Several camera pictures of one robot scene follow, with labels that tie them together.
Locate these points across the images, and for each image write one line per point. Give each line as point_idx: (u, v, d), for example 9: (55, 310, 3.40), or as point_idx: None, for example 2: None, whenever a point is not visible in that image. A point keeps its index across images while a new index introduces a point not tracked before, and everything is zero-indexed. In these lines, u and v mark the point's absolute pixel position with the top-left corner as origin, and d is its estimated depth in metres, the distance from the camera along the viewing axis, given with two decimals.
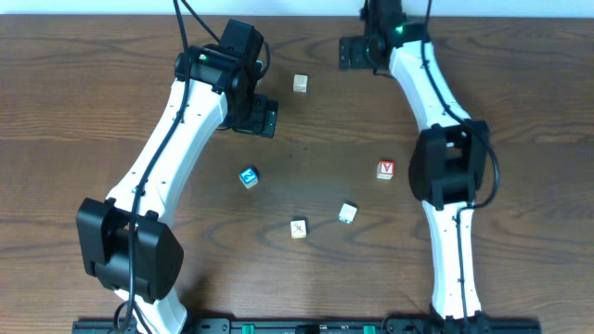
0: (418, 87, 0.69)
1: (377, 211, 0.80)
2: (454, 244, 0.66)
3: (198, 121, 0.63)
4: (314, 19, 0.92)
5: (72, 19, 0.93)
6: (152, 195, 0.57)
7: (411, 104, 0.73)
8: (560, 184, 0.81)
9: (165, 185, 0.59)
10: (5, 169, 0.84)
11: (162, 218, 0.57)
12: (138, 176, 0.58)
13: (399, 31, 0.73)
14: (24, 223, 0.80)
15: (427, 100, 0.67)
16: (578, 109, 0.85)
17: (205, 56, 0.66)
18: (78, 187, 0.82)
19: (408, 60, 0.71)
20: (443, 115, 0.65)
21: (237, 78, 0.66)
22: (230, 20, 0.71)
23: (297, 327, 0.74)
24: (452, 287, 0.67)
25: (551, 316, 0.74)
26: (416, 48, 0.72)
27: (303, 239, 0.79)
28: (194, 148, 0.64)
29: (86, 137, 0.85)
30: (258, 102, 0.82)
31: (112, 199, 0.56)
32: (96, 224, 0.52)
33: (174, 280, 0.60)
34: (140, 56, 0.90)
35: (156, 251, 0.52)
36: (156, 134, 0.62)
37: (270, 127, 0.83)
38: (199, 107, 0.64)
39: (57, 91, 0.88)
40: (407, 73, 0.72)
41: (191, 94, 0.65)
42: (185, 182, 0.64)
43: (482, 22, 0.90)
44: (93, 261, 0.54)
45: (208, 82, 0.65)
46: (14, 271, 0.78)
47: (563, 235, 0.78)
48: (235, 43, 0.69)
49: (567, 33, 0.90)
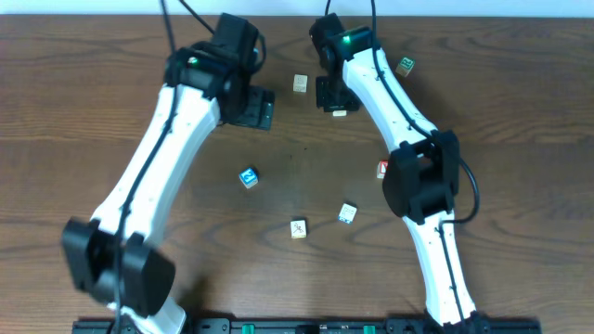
0: (380, 103, 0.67)
1: (377, 211, 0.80)
2: (441, 254, 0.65)
3: (187, 131, 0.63)
4: (314, 19, 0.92)
5: (73, 19, 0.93)
6: (139, 213, 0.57)
7: (370, 113, 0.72)
8: (561, 184, 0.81)
9: (153, 199, 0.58)
10: (4, 168, 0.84)
11: (149, 239, 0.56)
12: (124, 193, 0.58)
13: (345, 42, 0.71)
14: (22, 223, 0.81)
15: (391, 117, 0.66)
16: (578, 109, 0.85)
17: (194, 57, 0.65)
18: (78, 187, 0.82)
19: (363, 73, 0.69)
20: (408, 130, 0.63)
21: (229, 83, 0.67)
22: (223, 16, 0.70)
23: (297, 327, 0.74)
24: (445, 294, 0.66)
25: (550, 317, 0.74)
26: (368, 58, 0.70)
27: (303, 240, 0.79)
28: (184, 160, 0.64)
29: (85, 137, 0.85)
30: (255, 95, 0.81)
31: (98, 216, 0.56)
32: (82, 243, 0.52)
33: (167, 292, 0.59)
34: (140, 56, 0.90)
35: (143, 273, 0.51)
36: (142, 147, 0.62)
37: (265, 121, 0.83)
38: (188, 116, 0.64)
39: (57, 91, 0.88)
40: (365, 88, 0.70)
41: (179, 102, 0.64)
42: (174, 196, 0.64)
43: (483, 22, 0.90)
44: (83, 282, 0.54)
45: (199, 85, 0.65)
46: (15, 271, 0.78)
47: (561, 236, 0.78)
48: (228, 42, 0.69)
49: (567, 33, 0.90)
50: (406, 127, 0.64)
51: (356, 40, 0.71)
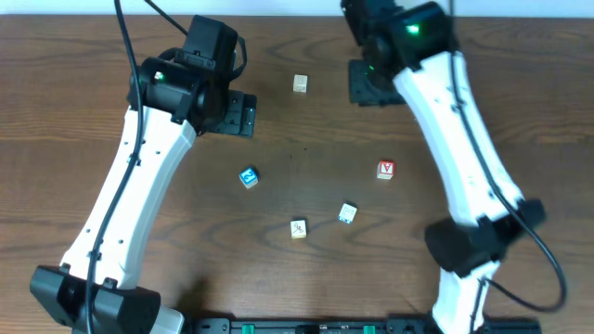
0: (454, 147, 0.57)
1: (377, 211, 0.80)
2: (472, 293, 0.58)
3: (157, 160, 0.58)
4: (313, 19, 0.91)
5: (72, 19, 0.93)
6: (109, 258, 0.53)
7: (432, 145, 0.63)
8: (561, 184, 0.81)
9: (125, 241, 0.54)
10: (3, 168, 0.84)
11: (122, 286, 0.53)
12: (92, 236, 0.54)
13: (413, 34, 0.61)
14: (22, 222, 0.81)
15: (467, 170, 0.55)
16: (578, 109, 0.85)
17: (161, 70, 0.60)
18: (77, 187, 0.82)
19: (434, 97, 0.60)
20: (490, 196, 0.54)
21: (203, 95, 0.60)
22: (197, 18, 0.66)
23: (297, 327, 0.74)
24: (460, 319, 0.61)
25: (550, 317, 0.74)
26: (444, 74, 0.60)
27: (303, 239, 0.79)
28: (157, 190, 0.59)
29: (84, 136, 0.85)
30: (235, 100, 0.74)
31: (67, 264, 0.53)
32: (53, 290, 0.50)
33: (152, 324, 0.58)
34: (139, 56, 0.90)
35: (117, 322, 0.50)
36: (109, 180, 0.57)
37: (248, 127, 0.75)
38: (157, 144, 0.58)
39: (57, 92, 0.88)
40: (432, 120, 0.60)
41: (147, 126, 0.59)
42: (150, 225, 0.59)
43: (482, 23, 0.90)
44: (62, 320, 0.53)
45: (169, 102, 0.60)
46: (15, 270, 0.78)
47: (561, 236, 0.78)
48: (202, 46, 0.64)
49: (566, 33, 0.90)
50: (486, 191, 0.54)
51: (425, 34, 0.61)
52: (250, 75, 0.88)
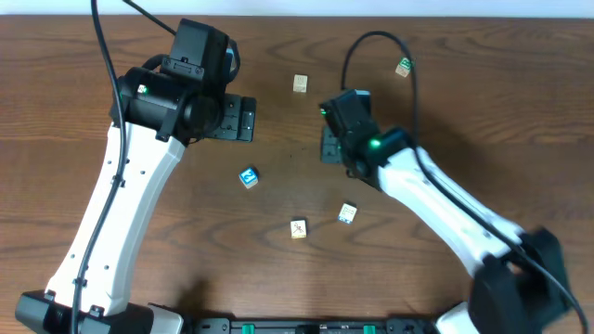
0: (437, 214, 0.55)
1: (377, 211, 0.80)
2: None
3: (142, 180, 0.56)
4: (313, 19, 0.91)
5: (71, 19, 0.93)
6: (96, 285, 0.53)
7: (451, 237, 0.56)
8: (558, 183, 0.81)
9: (110, 267, 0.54)
10: (4, 168, 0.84)
11: (111, 312, 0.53)
12: (77, 261, 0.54)
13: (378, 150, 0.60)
14: (23, 223, 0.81)
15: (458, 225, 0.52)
16: (578, 109, 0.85)
17: (144, 82, 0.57)
18: (77, 188, 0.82)
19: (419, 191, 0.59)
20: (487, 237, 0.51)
21: (190, 107, 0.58)
22: (184, 20, 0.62)
23: (297, 327, 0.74)
24: None
25: None
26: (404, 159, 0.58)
27: (303, 240, 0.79)
28: (143, 211, 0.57)
29: (84, 137, 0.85)
30: (231, 105, 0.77)
31: (51, 291, 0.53)
32: (38, 318, 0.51)
33: None
34: (139, 56, 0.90)
35: None
36: (94, 200, 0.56)
37: (247, 131, 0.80)
38: (143, 162, 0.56)
39: (57, 92, 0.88)
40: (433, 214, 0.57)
41: (130, 145, 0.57)
42: (139, 244, 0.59)
43: (483, 22, 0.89)
44: None
45: (155, 116, 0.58)
46: (17, 271, 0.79)
47: (559, 235, 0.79)
48: (189, 53, 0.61)
49: (568, 33, 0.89)
50: (482, 233, 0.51)
51: (386, 147, 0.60)
52: (250, 75, 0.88)
